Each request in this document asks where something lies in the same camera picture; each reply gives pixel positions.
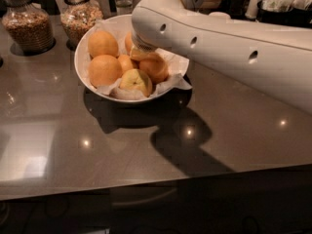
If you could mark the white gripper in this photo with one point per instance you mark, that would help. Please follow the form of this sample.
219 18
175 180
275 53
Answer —
141 45

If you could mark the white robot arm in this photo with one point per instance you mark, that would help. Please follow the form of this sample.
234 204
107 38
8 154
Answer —
271 58

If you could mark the small centre orange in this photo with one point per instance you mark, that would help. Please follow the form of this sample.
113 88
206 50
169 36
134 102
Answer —
127 63

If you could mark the front yellowish orange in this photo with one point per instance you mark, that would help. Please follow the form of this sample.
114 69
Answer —
136 80

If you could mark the white bowl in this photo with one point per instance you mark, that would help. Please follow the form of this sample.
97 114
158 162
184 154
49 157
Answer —
81 62

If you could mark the white paper liner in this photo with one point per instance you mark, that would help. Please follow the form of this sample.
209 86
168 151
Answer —
175 69

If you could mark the small glass bottle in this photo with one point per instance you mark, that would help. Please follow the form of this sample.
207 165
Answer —
123 7

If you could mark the right glass cereal jar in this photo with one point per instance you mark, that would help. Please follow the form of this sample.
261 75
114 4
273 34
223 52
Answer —
78 17

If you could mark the left glass granola jar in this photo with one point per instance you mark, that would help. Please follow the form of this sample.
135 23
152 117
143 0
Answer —
29 26

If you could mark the white cylinder shaker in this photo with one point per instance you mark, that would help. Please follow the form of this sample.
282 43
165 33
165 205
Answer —
252 10

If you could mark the black container with packets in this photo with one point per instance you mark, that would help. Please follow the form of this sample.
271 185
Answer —
285 12

